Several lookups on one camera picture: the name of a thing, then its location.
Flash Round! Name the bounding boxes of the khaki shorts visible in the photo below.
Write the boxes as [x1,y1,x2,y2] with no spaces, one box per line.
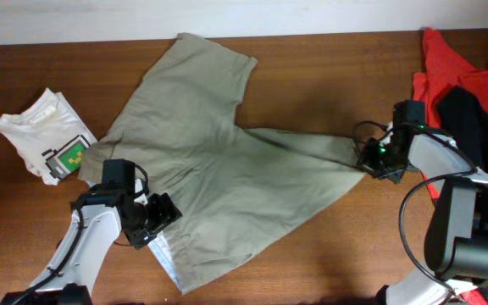
[79,33,363,293]

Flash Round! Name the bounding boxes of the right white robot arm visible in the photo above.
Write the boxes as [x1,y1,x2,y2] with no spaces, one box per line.
[358,123,488,304]

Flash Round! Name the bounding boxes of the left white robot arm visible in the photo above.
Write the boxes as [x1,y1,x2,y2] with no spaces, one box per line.
[1,190,181,305]

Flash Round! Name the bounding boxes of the red garment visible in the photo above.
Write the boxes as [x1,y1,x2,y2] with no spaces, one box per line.
[411,27,488,200]

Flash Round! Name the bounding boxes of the white folded graphic t-shirt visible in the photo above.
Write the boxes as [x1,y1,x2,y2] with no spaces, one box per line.
[0,88,97,186]

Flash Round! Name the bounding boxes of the left black cable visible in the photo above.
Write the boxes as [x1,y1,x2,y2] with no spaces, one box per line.
[8,163,150,305]

